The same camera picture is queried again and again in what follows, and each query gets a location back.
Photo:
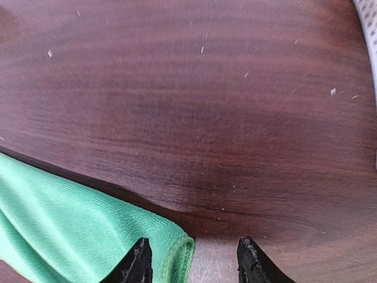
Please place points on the white plastic basket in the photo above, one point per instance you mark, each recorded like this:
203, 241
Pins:
366, 13

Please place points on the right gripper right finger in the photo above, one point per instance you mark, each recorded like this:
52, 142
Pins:
254, 266

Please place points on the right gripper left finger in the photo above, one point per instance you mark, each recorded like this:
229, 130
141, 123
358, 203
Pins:
135, 267

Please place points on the green microfiber towel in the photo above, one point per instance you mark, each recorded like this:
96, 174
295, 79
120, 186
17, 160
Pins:
57, 230

